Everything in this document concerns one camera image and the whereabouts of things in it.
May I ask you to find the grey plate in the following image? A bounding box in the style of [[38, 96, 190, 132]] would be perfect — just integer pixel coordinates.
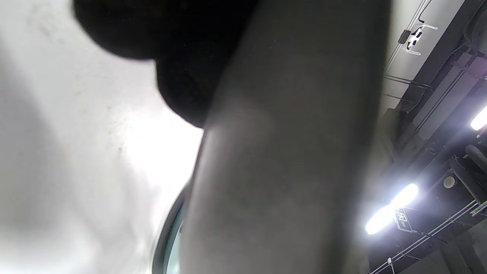
[[152, 0, 392, 274]]

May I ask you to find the hanging ceiling sign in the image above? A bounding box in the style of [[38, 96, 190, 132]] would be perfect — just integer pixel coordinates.
[[394, 207, 414, 233]]

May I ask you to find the person's left hand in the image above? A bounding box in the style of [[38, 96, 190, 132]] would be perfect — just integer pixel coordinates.
[[72, 0, 263, 129]]

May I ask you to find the white ceiling bracket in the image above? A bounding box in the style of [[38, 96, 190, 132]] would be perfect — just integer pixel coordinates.
[[398, 24, 439, 56]]

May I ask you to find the black ceiling ductwork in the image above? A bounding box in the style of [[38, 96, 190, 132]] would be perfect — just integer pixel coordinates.
[[369, 0, 487, 274]]

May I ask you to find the ceiling tube light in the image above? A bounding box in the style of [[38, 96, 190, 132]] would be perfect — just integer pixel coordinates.
[[364, 183, 420, 236], [469, 106, 487, 132]]

